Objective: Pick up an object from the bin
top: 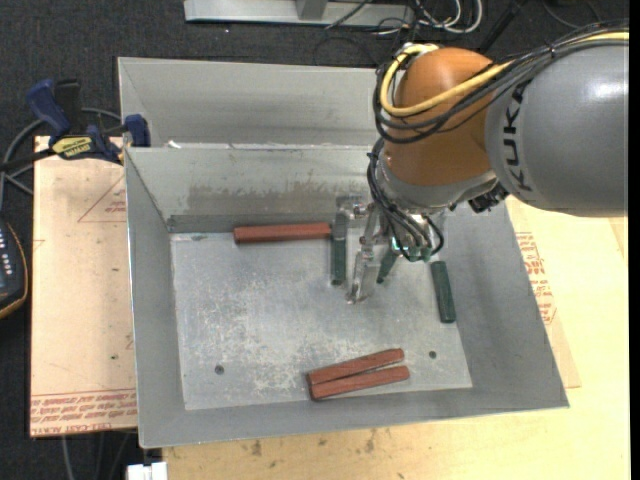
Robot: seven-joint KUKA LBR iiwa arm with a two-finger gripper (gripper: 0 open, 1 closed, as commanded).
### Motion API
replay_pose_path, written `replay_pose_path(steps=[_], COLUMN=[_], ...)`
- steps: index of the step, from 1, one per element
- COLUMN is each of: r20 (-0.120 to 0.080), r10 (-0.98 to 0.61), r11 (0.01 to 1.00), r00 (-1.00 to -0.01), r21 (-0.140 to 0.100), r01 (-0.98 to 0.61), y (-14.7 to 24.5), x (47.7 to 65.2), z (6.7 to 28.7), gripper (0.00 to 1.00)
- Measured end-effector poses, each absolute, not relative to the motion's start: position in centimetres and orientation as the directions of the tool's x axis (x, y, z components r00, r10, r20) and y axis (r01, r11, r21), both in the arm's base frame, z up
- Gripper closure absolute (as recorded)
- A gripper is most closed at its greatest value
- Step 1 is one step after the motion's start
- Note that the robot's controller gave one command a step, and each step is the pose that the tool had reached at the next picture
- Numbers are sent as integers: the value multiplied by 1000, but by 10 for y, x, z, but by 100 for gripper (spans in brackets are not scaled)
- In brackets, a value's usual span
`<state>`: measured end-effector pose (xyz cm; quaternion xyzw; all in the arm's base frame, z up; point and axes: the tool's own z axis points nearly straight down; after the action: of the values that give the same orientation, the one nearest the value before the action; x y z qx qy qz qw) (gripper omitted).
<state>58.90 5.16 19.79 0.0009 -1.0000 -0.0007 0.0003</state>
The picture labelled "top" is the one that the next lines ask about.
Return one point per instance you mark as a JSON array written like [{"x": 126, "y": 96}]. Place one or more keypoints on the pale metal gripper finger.
[
  {"x": 362, "y": 275},
  {"x": 341, "y": 225}
]

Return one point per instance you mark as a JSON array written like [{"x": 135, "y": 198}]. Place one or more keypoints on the dark green flat block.
[
  {"x": 387, "y": 270},
  {"x": 338, "y": 263},
  {"x": 443, "y": 293}
]

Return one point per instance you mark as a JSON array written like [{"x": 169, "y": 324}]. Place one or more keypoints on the red-brown flat block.
[
  {"x": 360, "y": 382},
  {"x": 280, "y": 232},
  {"x": 355, "y": 365}
]

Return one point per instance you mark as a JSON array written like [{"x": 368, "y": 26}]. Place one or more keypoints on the grey metal bin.
[{"x": 250, "y": 318}]

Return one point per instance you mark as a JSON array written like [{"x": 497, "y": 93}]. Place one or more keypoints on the brown cardboard board, red print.
[{"x": 80, "y": 278}]

